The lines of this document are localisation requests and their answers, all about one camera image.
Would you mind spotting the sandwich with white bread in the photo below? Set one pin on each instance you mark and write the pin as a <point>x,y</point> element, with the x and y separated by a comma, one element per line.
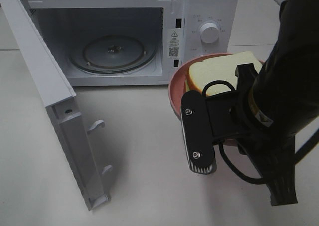
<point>218,68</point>

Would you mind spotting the glass microwave turntable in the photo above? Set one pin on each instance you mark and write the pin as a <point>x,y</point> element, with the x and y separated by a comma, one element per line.
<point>113,54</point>

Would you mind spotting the white microwave oven body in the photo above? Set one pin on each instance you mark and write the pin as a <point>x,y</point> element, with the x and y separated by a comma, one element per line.
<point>174,24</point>

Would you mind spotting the pink round plate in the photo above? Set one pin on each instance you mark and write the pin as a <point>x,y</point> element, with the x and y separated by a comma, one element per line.
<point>176,85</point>

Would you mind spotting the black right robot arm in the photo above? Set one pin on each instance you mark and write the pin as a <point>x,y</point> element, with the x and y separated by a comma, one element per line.
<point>280,100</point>

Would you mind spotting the upper white microwave knob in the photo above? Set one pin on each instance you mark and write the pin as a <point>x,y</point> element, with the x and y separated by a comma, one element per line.
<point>209,32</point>

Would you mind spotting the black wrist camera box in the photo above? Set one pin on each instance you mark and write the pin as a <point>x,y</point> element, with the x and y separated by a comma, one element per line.
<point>206,121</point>

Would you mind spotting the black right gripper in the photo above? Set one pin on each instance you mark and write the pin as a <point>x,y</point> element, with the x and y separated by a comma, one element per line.
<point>265,146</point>

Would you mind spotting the white microwave door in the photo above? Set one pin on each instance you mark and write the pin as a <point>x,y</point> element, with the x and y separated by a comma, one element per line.
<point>59,101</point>

